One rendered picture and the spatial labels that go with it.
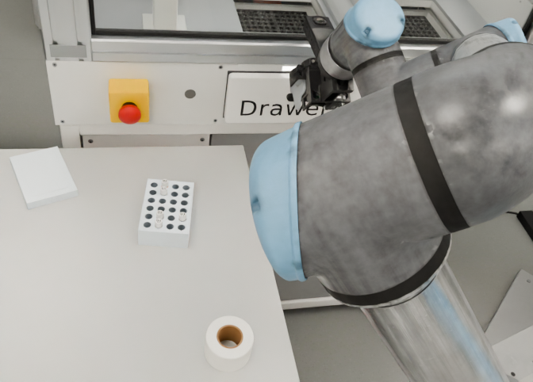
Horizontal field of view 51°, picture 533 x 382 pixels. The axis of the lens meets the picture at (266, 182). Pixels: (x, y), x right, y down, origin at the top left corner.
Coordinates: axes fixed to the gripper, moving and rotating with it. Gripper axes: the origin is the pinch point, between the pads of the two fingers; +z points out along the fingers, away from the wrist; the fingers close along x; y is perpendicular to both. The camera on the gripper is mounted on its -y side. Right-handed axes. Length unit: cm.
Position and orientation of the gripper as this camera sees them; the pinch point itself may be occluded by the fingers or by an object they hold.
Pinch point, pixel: (304, 88)
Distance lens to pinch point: 110.4
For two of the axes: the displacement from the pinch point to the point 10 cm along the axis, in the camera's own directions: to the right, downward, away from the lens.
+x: 9.7, -0.3, 2.3
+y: 0.7, 9.8, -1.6
